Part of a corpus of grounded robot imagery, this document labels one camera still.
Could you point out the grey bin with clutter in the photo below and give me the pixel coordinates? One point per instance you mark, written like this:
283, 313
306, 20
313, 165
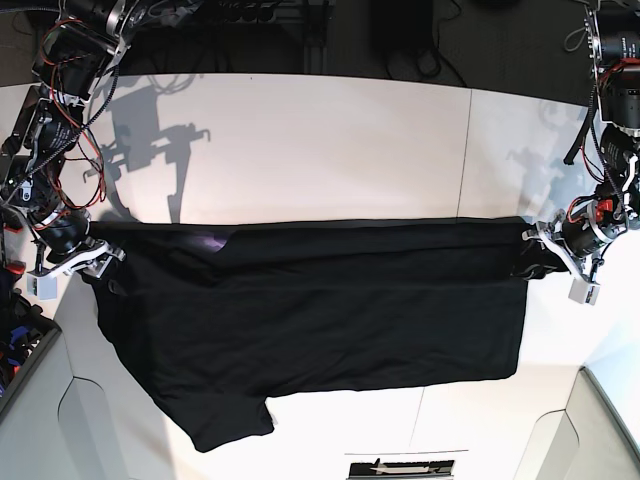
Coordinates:
26, 337

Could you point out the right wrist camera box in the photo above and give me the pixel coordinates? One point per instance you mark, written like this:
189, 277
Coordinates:
43, 287

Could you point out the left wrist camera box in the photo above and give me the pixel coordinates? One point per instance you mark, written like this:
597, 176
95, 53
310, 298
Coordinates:
584, 291

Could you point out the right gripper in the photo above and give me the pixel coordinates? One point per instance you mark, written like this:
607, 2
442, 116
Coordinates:
66, 247

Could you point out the black t-shirt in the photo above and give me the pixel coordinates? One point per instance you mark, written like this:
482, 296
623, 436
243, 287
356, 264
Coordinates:
218, 321

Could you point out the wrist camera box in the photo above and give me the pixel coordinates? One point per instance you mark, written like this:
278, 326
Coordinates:
43, 287
584, 291

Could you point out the printed label card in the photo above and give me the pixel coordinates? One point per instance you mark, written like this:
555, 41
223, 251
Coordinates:
416, 465

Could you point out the orange black clamp tool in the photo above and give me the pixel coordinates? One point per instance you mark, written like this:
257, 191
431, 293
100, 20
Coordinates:
12, 265

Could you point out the grey partition panel right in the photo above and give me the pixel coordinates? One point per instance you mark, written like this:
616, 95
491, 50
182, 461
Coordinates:
587, 439

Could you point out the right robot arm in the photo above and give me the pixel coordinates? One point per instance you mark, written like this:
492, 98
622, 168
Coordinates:
85, 44

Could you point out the black aluminium frame post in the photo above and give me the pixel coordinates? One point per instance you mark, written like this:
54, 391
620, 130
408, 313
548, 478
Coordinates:
316, 16

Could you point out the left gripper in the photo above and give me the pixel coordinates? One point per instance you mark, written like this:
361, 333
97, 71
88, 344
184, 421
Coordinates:
574, 245

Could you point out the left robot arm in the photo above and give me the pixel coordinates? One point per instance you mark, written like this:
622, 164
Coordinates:
611, 124

